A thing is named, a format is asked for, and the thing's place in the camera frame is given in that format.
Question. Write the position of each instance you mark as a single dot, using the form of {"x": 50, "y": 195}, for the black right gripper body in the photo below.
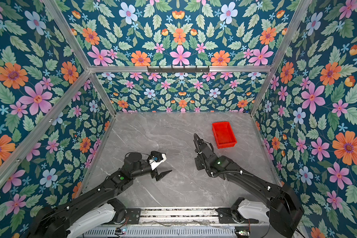
{"x": 201, "y": 156}

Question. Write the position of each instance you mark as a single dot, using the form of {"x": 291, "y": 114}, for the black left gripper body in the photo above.
{"x": 144, "y": 169}

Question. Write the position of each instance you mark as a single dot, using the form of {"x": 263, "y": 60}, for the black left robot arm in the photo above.
{"x": 99, "y": 205}

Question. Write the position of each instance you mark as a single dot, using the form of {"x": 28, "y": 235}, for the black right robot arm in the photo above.
{"x": 277, "y": 205}

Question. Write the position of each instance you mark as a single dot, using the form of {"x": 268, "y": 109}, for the red plastic bin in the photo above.
{"x": 224, "y": 135}

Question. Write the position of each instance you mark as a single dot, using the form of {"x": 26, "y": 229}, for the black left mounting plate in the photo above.
{"x": 127, "y": 216}

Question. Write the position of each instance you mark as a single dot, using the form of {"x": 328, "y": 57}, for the black mounting plate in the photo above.
{"x": 127, "y": 216}
{"x": 229, "y": 216}

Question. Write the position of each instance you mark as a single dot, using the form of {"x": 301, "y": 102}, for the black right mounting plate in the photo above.
{"x": 229, "y": 216}

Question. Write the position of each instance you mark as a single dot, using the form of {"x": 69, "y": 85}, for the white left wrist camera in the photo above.
{"x": 156, "y": 158}

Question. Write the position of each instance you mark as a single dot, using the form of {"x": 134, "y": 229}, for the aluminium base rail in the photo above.
{"x": 183, "y": 216}

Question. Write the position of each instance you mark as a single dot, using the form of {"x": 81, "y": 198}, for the white perforated cable tray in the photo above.
{"x": 161, "y": 232}

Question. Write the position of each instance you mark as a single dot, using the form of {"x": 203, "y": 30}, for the black wall hook rail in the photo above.
{"x": 176, "y": 69}

